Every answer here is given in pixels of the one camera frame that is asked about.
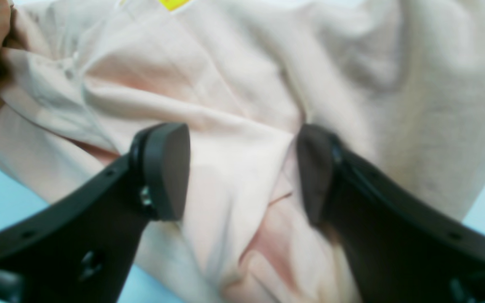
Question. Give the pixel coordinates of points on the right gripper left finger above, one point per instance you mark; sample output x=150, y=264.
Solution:
x=81, y=249

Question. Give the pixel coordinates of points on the peach T-shirt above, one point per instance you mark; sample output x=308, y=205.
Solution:
x=402, y=82

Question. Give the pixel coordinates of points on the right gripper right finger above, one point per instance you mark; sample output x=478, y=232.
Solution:
x=399, y=249

